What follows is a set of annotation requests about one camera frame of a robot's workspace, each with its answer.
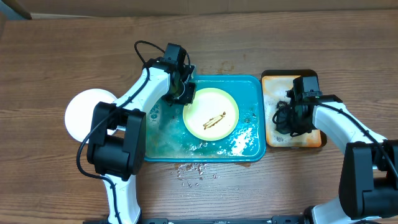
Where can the yellow-green plate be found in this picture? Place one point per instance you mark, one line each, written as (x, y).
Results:
(212, 115)

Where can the orange soapy tray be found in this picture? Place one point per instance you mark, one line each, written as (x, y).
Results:
(275, 84)

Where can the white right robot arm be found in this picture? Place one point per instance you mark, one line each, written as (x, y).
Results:
(368, 183)

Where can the white plate front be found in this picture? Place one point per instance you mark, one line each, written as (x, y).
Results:
(79, 112)

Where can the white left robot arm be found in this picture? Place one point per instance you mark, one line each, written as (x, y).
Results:
(116, 143)

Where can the teal plastic tray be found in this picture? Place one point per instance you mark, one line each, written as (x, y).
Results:
(168, 140)

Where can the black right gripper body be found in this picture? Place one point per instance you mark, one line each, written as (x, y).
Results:
(290, 121)

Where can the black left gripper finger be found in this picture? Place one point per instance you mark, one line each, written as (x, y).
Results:
(188, 73)
(188, 94)

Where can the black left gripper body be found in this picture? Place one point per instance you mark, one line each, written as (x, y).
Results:
(176, 93)

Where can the cardboard back panel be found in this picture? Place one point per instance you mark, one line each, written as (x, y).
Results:
(113, 8)

